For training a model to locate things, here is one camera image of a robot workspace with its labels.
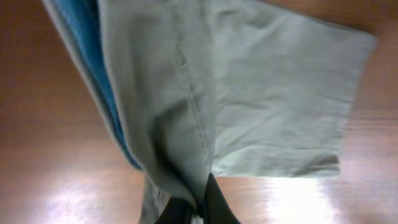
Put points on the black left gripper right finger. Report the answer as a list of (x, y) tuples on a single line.
[(215, 207)]

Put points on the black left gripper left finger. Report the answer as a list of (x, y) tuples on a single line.
[(177, 211)]

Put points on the khaki shorts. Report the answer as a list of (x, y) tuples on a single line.
[(230, 88)]

